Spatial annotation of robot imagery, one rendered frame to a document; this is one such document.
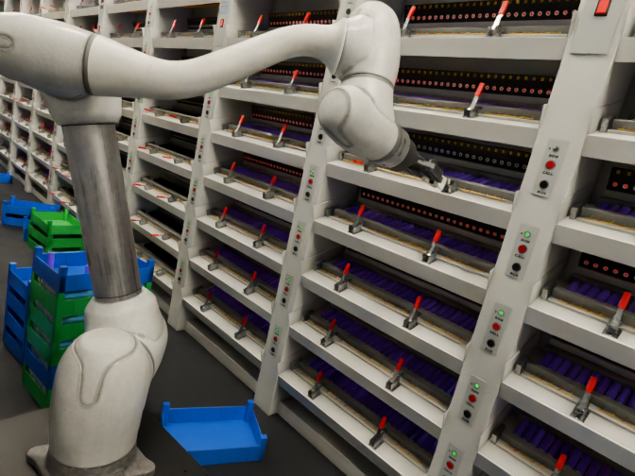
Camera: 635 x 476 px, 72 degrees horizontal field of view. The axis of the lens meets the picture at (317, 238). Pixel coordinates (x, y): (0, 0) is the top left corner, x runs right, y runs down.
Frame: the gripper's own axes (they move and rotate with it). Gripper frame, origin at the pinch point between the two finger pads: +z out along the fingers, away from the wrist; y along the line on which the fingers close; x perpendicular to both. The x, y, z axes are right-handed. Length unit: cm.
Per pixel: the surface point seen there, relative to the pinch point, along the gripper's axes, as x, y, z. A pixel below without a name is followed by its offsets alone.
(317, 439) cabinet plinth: -89, -22, 30
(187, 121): 1, -139, 10
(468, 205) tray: -2.9, 7.2, 7.5
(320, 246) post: -28, -43, 19
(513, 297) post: -19.8, 24.1, 10.7
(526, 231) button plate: -5.2, 22.4, 7.3
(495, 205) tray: -1.1, 13.2, 8.2
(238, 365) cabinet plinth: -87, -69, 29
